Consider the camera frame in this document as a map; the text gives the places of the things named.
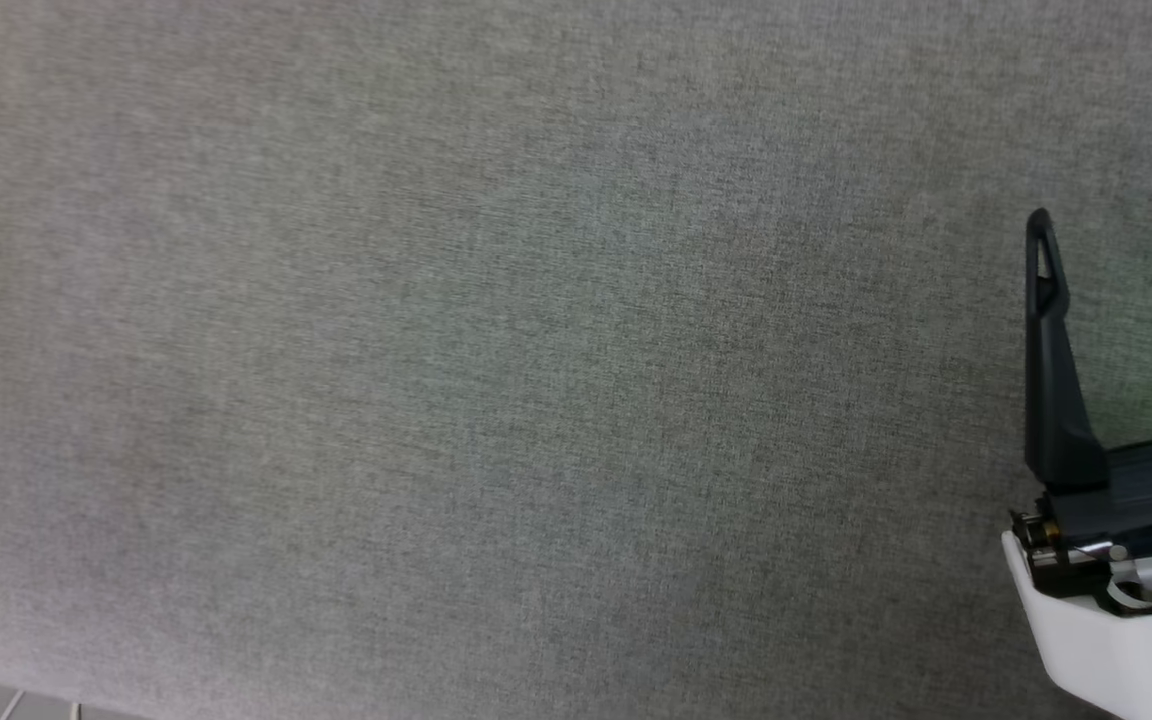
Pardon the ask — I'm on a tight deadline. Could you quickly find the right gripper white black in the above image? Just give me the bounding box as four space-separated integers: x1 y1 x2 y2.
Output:
1001 207 1152 720

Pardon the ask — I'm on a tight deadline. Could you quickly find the grey fabric sofa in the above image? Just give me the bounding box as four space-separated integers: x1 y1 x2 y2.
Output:
0 0 1152 720

